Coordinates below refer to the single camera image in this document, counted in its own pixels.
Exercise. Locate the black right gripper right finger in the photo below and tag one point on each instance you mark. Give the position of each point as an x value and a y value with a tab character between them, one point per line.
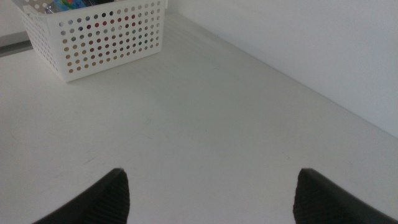
323	208

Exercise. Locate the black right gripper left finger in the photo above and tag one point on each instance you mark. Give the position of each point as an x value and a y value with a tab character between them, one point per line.
102	205

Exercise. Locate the clear water bottle blue cap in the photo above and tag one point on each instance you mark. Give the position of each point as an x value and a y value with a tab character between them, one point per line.
66	4

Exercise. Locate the white perforated plastic basket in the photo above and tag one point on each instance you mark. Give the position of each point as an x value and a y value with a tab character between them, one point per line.
56	43

